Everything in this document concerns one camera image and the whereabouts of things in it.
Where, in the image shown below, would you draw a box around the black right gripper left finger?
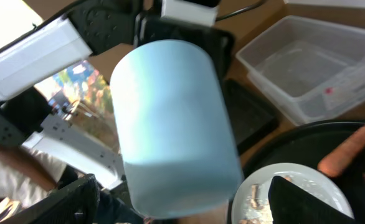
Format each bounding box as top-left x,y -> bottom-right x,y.
1,174 -> 100,224

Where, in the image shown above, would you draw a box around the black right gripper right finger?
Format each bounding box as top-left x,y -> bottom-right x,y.
268,176 -> 354,224

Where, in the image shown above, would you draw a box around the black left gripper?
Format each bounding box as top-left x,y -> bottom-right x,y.
133,13 -> 235,83

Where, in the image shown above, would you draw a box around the rice and food scraps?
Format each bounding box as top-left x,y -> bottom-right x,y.
239,175 -> 295,224

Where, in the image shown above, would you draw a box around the grey plate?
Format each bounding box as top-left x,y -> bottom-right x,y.
230,163 -> 354,223

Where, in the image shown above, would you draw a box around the orange carrot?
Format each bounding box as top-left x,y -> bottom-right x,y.
318,125 -> 365,177

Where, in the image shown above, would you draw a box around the light blue plastic cup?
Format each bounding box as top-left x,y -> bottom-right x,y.
110,40 -> 243,219

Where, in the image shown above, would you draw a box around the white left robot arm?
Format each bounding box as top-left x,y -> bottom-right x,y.
0,1 -> 242,219

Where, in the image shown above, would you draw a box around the round black tray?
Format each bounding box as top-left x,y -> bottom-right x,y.
244,121 -> 365,223

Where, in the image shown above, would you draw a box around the rectangular black tray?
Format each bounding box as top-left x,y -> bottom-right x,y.
222,80 -> 279,155

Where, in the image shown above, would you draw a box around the clear plastic bin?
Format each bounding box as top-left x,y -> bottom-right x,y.
235,16 -> 365,126

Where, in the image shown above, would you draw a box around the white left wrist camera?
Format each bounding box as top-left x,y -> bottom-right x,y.
161,0 -> 219,27

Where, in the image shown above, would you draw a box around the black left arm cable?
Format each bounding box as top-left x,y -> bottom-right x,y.
215,0 -> 267,22

